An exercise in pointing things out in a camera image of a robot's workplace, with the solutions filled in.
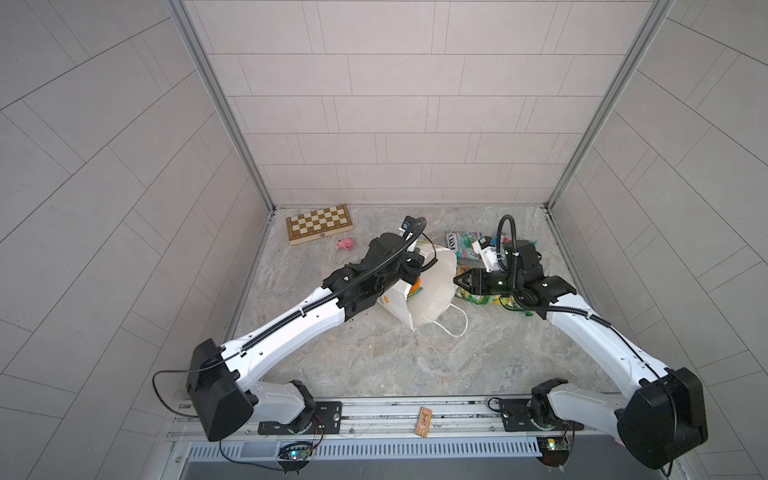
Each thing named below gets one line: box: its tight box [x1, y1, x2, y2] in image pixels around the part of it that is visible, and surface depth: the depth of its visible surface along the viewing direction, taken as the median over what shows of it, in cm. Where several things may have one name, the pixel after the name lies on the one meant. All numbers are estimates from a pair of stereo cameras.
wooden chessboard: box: [286, 204, 354, 246], surface depth 110 cm
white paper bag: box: [377, 245, 469, 338], surface depth 82 cm
